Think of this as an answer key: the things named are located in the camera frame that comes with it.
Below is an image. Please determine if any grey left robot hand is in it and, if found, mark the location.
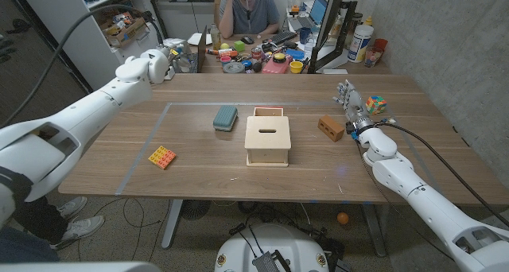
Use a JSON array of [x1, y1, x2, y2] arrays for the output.
[[161, 38, 192, 73]]

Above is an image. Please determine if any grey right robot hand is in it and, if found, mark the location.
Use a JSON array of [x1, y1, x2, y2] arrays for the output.
[[332, 80, 377, 134]]

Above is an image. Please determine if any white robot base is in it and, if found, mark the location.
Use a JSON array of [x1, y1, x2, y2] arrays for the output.
[[214, 223, 330, 272]]

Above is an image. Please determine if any Rubik's cube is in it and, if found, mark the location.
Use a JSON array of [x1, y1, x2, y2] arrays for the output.
[[364, 95, 388, 115]]

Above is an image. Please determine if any brown brick-shaped sponge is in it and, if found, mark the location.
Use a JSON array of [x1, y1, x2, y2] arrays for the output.
[[317, 115, 345, 142]]

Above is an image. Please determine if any teal sponge block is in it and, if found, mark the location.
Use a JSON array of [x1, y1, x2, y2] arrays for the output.
[[212, 105, 239, 133]]

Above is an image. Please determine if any wooden drawer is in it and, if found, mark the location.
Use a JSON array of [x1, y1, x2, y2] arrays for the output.
[[253, 107, 285, 118]]

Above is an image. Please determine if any orange yellow toy block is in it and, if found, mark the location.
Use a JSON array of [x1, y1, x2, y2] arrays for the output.
[[147, 145, 177, 170]]

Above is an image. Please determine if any black laptop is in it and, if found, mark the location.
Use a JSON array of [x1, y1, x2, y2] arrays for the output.
[[174, 25, 208, 75]]

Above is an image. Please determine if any white paper sheet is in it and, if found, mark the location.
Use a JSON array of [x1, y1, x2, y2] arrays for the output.
[[186, 33, 213, 47]]

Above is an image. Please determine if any clear bottle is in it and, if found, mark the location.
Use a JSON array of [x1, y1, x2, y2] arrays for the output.
[[209, 23, 222, 50]]

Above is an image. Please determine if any clear drinking glass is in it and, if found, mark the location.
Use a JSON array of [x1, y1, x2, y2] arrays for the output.
[[363, 47, 383, 69]]

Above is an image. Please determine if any cardboard box with items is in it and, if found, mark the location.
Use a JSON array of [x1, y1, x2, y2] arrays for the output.
[[101, 17, 149, 49]]

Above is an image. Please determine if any white canister with label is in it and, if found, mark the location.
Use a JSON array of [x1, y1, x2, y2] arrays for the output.
[[347, 24, 375, 64]]

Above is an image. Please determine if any person in grey shirt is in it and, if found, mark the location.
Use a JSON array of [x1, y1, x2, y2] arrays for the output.
[[218, 0, 282, 38]]

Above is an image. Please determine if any white shelf unit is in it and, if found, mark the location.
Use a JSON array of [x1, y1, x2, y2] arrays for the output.
[[15, 0, 170, 109]]

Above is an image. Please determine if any pink box with yellow button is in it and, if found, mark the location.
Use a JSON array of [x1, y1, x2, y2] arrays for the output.
[[262, 52, 293, 75]]

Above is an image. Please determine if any black monitor with stand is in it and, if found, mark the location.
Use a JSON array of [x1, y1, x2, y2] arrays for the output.
[[307, 0, 359, 75]]

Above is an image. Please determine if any wooden box with slot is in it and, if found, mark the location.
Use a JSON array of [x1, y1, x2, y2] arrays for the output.
[[243, 115, 293, 168]]

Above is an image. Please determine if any black keyboard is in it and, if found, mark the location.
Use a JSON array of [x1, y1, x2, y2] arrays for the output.
[[270, 30, 298, 45]]

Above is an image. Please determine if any laptop with blue screen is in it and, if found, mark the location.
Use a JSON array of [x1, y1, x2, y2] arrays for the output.
[[288, 0, 329, 31]]

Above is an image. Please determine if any grey table leg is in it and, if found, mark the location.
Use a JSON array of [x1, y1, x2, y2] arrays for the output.
[[361, 203, 387, 258], [161, 199, 184, 250]]

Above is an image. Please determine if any black round fan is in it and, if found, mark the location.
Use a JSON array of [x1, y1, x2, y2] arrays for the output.
[[181, 199, 212, 221]]

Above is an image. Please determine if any grey finned module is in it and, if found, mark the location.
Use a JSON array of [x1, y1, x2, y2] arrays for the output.
[[251, 252, 282, 272]]

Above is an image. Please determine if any grey white sneaker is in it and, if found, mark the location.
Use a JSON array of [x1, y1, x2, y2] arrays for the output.
[[57, 196, 87, 220], [51, 215, 106, 249]]

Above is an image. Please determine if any dark trouser leg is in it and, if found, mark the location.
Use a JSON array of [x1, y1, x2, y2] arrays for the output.
[[15, 196, 68, 245]]

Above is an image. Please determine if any white robot torso edge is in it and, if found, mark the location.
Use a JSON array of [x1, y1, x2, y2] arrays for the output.
[[0, 261, 162, 272]]

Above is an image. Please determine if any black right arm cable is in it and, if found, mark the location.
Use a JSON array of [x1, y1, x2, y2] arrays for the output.
[[375, 122, 509, 227]]

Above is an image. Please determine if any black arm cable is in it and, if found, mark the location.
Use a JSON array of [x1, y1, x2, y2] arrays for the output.
[[375, 122, 509, 227], [0, 3, 165, 128]]

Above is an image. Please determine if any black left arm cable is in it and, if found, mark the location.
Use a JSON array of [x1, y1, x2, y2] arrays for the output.
[[0, 3, 165, 128]]

